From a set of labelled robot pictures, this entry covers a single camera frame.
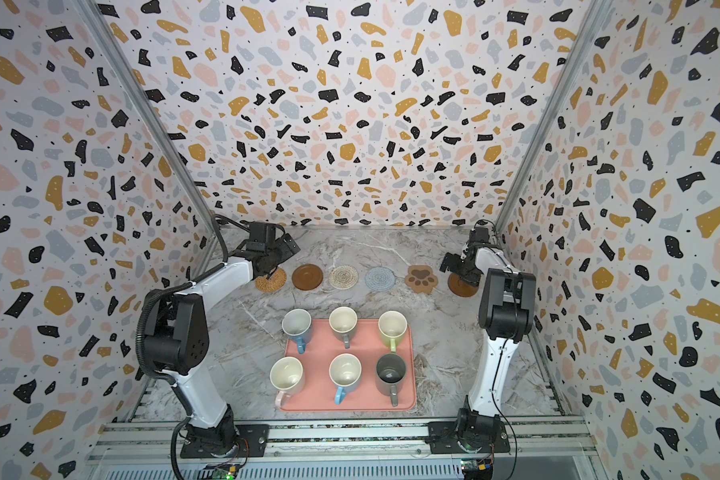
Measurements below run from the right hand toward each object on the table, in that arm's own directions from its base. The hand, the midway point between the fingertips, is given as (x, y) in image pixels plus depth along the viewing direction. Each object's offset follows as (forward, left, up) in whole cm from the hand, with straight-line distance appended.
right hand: (453, 264), depth 105 cm
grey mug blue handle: (-24, +50, 0) cm, 56 cm away
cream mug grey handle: (-23, +37, 0) cm, 43 cm away
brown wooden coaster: (-5, -3, -7) cm, 9 cm away
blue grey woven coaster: (-3, +26, -4) cm, 26 cm away
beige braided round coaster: (-3, +39, -4) cm, 39 cm away
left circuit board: (-60, +61, -3) cm, 86 cm away
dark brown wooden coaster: (-3, +52, -4) cm, 52 cm away
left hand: (-1, +55, +12) cm, 56 cm away
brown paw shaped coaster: (-3, +11, -5) cm, 12 cm away
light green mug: (-24, +22, 0) cm, 32 cm away
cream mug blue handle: (-36, +35, -2) cm, 50 cm away
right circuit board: (-58, +1, -5) cm, 58 cm away
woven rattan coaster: (-7, +63, -3) cm, 63 cm away
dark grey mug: (-37, +22, -1) cm, 43 cm away
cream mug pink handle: (-39, +50, 0) cm, 63 cm away
